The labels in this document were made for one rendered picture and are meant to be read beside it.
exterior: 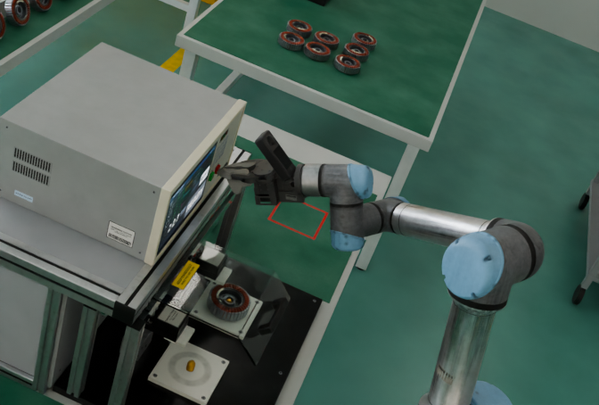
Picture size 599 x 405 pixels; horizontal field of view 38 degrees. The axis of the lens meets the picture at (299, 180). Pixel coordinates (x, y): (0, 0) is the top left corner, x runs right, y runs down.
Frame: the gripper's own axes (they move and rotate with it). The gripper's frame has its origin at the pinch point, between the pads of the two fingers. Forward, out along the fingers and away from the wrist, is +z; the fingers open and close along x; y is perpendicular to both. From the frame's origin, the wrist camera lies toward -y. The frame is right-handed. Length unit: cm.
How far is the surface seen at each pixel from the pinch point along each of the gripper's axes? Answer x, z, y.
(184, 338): -21.7, 7.3, 33.3
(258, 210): 52, 17, 43
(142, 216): -28.5, 5.6, -4.3
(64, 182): -28.4, 21.9, -11.7
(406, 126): 140, -12, 57
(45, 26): 103, 113, -1
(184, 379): -24, 8, 44
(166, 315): -21.2, 10.8, 27.2
